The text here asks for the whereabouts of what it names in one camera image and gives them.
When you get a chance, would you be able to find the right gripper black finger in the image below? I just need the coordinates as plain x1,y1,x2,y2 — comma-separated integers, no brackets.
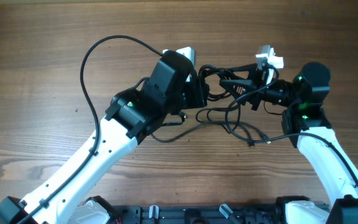
225,63,257,74
219,79,255,98

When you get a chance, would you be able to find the thin black usb cable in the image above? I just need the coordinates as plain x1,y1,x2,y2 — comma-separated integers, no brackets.
149,105,272,147

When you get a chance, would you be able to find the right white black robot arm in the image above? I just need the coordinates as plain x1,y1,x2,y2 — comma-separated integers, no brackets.
219,62,358,223

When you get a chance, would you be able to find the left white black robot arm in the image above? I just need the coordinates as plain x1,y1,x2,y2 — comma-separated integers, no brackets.
0,47,206,223

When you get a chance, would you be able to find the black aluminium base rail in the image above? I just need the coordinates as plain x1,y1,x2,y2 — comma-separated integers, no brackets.
106,203,285,224

